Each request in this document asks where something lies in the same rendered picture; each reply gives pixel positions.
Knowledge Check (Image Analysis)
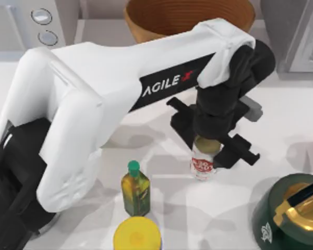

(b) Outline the pale microwave oven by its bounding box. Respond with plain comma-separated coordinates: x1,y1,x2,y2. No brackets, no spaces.
0,0,79,52

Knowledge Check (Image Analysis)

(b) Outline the green oil bottle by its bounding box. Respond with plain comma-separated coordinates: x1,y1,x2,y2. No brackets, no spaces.
121,160,151,217

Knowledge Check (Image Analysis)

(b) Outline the small grey microwave knob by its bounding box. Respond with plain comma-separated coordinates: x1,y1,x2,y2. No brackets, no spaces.
38,29,59,46

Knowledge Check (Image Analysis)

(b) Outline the brown wooden basket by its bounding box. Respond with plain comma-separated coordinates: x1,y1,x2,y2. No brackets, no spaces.
123,0,257,44

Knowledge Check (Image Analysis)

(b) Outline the pale grey rounded box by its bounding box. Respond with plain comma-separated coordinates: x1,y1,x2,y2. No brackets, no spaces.
239,95,263,123

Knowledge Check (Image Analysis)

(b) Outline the large grey microwave knob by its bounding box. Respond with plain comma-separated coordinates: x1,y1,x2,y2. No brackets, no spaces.
31,8,53,25

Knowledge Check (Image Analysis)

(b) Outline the yellow lidded can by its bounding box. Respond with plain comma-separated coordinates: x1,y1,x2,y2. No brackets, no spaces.
114,216,163,250

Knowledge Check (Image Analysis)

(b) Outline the dark green and gold pot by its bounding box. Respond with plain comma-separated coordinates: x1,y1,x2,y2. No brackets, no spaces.
251,172,313,250

